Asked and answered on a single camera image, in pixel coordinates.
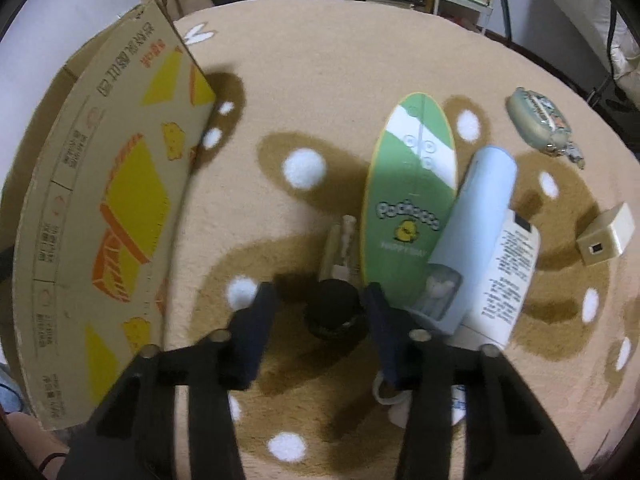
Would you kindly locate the cream cube charger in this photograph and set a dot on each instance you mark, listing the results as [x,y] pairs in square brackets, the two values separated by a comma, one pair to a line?
[605,232]

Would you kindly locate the beige flower-print blanket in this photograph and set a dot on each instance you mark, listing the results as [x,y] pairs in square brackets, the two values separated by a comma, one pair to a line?
[325,85]

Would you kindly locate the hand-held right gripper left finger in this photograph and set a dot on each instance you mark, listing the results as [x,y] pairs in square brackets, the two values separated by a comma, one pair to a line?
[250,335]

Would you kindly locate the light blue tube case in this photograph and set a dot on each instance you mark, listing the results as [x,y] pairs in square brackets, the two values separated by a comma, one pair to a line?
[475,220]

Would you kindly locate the black car key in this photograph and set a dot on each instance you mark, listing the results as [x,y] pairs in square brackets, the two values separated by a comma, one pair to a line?
[332,307]

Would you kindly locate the person's left forearm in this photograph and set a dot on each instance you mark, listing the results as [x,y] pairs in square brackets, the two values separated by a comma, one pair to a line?
[25,440]

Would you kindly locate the printed cardboard box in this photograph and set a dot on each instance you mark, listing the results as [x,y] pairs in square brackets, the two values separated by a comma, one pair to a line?
[100,185]

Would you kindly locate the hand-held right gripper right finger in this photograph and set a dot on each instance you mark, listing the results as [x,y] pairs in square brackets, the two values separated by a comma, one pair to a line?
[387,340]

